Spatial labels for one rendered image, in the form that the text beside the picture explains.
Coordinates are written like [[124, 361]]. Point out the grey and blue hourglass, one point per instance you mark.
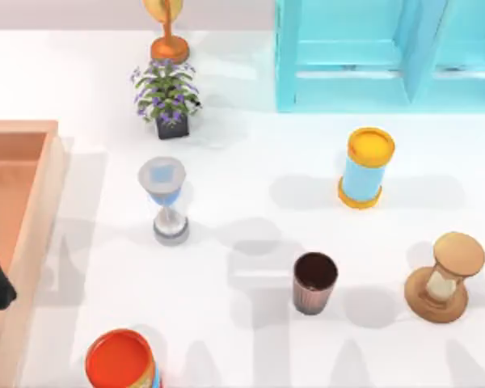
[[165, 194]]

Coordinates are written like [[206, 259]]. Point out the brown ribbed cup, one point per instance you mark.
[[314, 283]]

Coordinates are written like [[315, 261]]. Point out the purple flower plant pot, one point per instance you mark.
[[167, 97]]

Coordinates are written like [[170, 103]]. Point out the blue and yellow can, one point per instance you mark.
[[363, 169]]

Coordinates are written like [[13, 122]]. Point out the gold and copper trophy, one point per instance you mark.
[[169, 47]]

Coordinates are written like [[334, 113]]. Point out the light blue rack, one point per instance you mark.
[[347, 56]]

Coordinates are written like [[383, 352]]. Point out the red and blue can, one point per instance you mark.
[[121, 359]]

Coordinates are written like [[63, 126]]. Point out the wooden hourglass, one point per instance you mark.
[[448, 275]]

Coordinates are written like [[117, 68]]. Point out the salmon-coloured shallow box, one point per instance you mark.
[[20, 190]]

